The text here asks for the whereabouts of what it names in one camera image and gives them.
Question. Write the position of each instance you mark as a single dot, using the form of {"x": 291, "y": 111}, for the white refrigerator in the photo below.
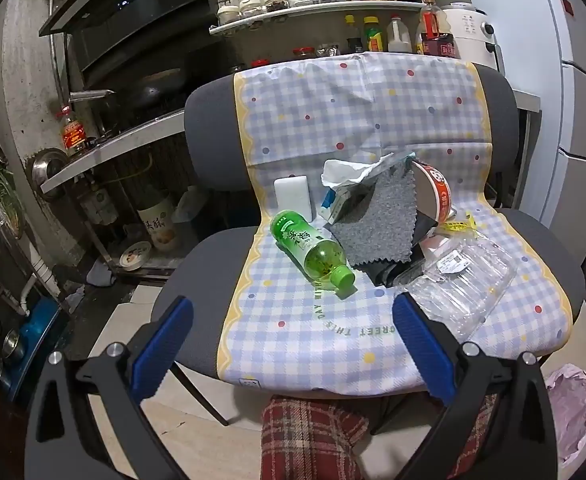
{"x": 583, "y": 110}

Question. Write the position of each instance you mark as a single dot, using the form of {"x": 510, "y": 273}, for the red label oil bottle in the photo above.
{"x": 73, "y": 132}

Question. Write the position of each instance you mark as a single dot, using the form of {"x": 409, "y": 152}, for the white printed sack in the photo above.
{"x": 158, "y": 225}

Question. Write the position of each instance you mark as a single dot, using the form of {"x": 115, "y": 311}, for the dark bottle yellow cap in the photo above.
{"x": 354, "y": 37}

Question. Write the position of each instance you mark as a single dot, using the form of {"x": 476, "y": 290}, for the metal corner shelf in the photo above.
{"x": 323, "y": 10}

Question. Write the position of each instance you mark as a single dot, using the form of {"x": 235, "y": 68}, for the steel pan lid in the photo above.
{"x": 48, "y": 170}

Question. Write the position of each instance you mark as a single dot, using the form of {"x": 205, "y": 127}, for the red plaid trousers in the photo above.
{"x": 308, "y": 440}

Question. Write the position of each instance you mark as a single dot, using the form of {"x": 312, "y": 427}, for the white drain pipe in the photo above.
{"x": 33, "y": 285}

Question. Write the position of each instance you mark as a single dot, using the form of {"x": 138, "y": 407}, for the clear plastic tray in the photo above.
{"x": 468, "y": 290}

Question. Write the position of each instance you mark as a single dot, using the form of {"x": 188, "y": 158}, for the white bottle red cap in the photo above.
{"x": 399, "y": 37}

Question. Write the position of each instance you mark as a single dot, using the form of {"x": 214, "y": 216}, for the white lidded spice jar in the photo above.
{"x": 275, "y": 2}
{"x": 228, "y": 15}
{"x": 252, "y": 7}

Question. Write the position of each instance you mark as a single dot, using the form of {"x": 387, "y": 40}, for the grey office chair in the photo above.
{"x": 208, "y": 135}

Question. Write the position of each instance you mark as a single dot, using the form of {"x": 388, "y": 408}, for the yellow printed clear wrapper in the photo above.
{"x": 460, "y": 223}

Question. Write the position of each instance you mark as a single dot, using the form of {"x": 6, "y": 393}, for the pink bin bag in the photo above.
{"x": 573, "y": 410}

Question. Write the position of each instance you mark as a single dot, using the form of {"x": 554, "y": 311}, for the white tissue pack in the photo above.
{"x": 343, "y": 175}

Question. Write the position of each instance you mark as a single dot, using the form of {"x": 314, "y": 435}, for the green tea bottle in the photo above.
{"x": 313, "y": 255}

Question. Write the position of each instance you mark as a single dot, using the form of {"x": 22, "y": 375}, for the grey felt cloth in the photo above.
{"x": 378, "y": 220}

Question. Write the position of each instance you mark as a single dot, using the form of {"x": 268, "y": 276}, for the small red lid jar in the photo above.
{"x": 304, "y": 52}
{"x": 260, "y": 63}

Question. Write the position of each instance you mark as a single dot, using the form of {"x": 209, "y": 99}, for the green label bottle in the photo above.
{"x": 374, "y": 37}

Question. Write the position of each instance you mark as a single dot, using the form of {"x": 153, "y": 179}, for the white sponge block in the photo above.
{"x": 293, "y": 192}

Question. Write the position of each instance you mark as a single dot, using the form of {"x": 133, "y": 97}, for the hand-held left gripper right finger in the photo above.
{"x": 423, "y": 350}

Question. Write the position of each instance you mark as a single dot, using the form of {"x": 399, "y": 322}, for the printed ceramic bowl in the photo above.
{"x": 134, "y": 255}

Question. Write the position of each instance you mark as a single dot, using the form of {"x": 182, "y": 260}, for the large cooking oil bottle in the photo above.
{"x": 435, "y": 32}

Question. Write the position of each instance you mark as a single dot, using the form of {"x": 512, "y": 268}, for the black cloth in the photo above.
{"x": 388, "y": 272}

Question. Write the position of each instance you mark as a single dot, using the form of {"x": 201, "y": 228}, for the red instant noodle bowl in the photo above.
{"x": 440, "y": 187}

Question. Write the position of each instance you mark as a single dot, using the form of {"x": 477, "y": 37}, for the black range hood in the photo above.
{"x": 138, "y": 15}

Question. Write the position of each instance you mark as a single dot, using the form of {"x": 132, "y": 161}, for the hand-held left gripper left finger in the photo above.
{"x": 163, "y": 350}

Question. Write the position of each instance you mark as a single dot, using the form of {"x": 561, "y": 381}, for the checked dotted chair cloth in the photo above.
{"x": 373, "y": 125}

